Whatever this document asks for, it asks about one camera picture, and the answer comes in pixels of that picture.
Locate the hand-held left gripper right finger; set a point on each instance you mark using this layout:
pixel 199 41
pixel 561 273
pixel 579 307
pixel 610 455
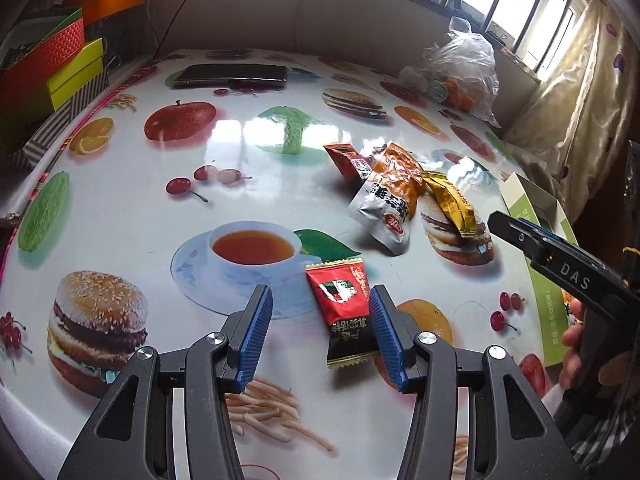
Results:
pixel 385 340

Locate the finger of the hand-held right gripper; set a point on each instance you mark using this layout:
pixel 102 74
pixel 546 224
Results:
pixel 537 229
pixel 510 232

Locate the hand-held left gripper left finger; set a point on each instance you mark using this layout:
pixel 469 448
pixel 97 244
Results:
pixel 257 335

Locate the green white cardboard box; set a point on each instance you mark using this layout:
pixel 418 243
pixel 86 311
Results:
pixel 525 200

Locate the red black snack packet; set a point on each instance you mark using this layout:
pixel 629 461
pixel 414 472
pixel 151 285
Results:
pixel 340 300

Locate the dark gold snack packet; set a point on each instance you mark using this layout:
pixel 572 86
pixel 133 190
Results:
pixel 450 202

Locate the orange white snack pouch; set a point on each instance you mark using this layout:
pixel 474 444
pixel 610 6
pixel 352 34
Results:
pixel 385 200

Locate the small red orange snack packet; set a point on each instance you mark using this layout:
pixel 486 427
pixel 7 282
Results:
pixel 345 160

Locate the person's right forearm checkered sleeve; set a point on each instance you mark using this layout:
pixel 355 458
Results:
pixel 605 440

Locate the person's right hand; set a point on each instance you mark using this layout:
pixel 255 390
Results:
pixel 575 345

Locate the yellow rubber band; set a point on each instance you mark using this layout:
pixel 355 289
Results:
pixel 632 251

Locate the cream patterned curtain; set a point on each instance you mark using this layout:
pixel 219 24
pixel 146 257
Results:
pixel 575 110

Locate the orange fruit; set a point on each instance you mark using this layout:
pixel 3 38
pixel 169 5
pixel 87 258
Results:
pixel 454 87

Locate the small round lidded cup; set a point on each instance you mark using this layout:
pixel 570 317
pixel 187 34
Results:
pixel 436 91

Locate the clear plastic bag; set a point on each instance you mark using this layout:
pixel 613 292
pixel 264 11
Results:
pixel 465 55

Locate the black smartphone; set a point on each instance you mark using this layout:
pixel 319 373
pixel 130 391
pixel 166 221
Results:
pixel 230 74

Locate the black white striped box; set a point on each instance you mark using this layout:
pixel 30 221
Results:
pixel 60 125

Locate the yellow green box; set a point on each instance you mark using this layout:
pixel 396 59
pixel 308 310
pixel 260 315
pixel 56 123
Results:
pixel 77 72

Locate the red textured box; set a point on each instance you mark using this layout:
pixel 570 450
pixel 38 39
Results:
pixel 45 57

